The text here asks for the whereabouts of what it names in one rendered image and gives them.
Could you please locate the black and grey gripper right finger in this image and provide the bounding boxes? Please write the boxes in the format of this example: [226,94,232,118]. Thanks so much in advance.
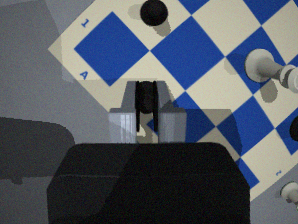
[153,81,187,143]

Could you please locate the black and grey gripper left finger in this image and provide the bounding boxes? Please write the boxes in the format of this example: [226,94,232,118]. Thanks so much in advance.
[108,81,140,143]

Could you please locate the blue and cream chessboard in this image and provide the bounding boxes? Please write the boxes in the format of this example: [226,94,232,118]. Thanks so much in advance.
[48,0,298,201]

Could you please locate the black chess pawn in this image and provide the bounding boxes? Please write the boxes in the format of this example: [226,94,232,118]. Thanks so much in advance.
[139,81,154,114]
[140,0,168,26]

